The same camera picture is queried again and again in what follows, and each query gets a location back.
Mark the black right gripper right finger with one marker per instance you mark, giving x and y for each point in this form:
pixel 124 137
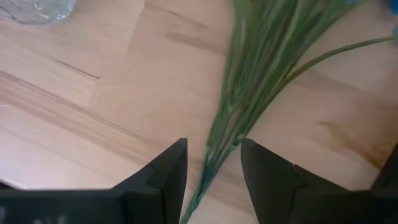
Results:
pixel 270 186

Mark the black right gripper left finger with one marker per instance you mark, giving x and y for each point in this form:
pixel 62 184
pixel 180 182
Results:
pixel 161 186

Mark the green plant stems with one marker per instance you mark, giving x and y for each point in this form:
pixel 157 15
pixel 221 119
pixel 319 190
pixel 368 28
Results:
pixel 258 62

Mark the wavy clear glass vase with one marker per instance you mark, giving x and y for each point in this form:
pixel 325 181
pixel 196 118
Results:
pixel 37 12

